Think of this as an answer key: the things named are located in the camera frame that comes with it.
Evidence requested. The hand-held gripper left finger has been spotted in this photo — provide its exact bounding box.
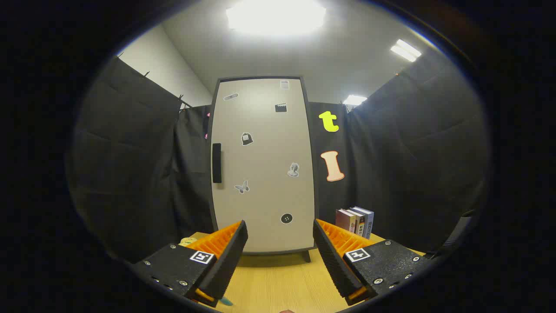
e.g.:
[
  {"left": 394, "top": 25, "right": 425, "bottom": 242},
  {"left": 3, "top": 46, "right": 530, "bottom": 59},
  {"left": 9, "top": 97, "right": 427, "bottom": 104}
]
[{"left": 132, "top": 220, "right": 249, "bottom": 308}]

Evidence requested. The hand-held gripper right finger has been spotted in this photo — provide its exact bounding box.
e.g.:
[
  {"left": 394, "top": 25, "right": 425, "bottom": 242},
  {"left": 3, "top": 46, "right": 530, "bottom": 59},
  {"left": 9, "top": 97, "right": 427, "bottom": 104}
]
[{"left": 312, "top": 218, "right": 432, "bottom": 306}]

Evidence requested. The black door handle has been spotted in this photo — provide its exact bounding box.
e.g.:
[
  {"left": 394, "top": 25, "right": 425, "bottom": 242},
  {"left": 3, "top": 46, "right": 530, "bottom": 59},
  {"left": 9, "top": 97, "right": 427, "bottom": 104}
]
[{"left": 212, "top": 143, "right": 222, "bottom": 183}]

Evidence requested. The dark grey cabinet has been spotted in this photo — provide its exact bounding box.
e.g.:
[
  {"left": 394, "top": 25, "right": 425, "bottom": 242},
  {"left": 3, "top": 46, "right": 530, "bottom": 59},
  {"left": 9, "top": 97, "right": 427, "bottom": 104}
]
[{"left": 206, "top": 76, "right": 320, "bottom": 263}]

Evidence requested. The maroon book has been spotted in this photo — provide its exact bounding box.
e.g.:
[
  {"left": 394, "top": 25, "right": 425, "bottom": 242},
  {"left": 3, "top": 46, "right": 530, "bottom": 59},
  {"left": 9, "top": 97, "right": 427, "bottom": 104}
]
[{"left": 335, "top": 209, "right": 357, "bottom": 233}]

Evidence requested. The grey blue book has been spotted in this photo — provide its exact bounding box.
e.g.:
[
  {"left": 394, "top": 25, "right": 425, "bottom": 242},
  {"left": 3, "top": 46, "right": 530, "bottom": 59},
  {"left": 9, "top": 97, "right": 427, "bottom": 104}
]
[{"left": 350, "top": 206, "right": 374, "bottom": 240}]

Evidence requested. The black backdrop cloth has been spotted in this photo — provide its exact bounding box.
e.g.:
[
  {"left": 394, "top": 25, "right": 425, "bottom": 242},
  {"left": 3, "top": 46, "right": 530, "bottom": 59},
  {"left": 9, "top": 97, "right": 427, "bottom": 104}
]
[{"left": 65, "top": 48, "right": 491, "bottom": 263}]

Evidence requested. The large ceiling light panel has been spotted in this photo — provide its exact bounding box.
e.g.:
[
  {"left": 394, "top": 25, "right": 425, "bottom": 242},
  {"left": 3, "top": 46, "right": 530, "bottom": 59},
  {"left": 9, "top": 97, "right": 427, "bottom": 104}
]
[{"left": 225, "top": 0, "right": 327, "bottom": 36}]

